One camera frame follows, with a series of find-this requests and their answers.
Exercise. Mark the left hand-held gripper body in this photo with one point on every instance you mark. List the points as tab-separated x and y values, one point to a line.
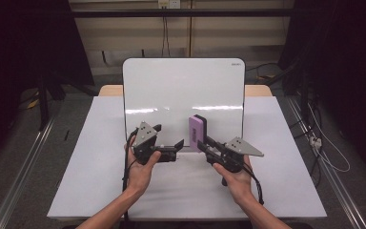
143	140

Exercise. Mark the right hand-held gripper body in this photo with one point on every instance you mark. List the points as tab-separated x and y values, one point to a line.
235	152

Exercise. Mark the purple and black whiteboard eraser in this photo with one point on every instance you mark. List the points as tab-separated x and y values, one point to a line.
195	132

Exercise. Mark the white whiteboard with black rim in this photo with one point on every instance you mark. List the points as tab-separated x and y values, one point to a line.
171	86

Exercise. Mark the person's right hand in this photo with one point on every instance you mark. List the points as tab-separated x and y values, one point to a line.
239	184

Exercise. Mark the person's left hand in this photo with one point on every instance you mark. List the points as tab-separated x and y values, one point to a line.
139	178

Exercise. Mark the light wooden table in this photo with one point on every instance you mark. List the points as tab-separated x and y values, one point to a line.
109	90

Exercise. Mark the small black stick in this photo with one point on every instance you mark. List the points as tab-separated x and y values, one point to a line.
66	135

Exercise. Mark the black metal stand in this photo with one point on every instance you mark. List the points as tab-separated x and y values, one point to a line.
43	101
303	92

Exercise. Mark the dark curtain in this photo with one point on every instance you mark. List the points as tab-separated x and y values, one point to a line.
28	41
346	63

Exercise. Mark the silver metal floor rail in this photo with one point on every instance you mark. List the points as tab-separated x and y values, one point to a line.
336	184
22	171

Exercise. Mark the white wall outlet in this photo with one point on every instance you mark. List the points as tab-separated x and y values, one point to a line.
169	3

